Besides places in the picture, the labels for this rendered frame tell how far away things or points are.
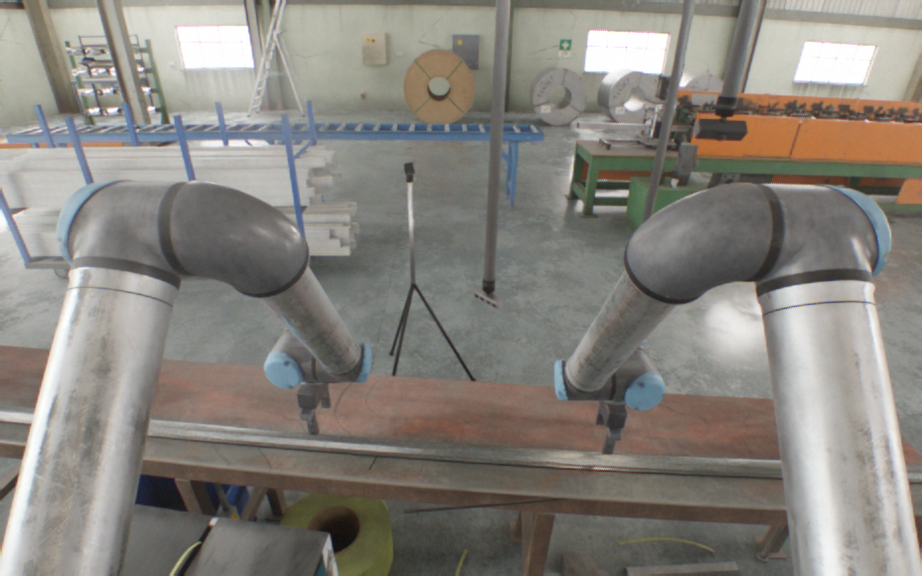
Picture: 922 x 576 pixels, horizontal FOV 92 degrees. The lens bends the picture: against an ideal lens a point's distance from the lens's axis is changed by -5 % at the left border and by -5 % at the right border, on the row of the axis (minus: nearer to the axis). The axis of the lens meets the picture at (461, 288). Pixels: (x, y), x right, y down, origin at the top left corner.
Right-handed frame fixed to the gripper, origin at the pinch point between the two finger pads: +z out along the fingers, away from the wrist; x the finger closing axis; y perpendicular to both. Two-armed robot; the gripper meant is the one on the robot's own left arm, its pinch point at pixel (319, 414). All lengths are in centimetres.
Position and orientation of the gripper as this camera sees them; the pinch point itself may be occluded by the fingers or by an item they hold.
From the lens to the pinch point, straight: 144.2
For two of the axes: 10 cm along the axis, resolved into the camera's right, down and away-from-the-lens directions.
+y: -10.0, -0.5, 0.5
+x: -0.7, 4.8, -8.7
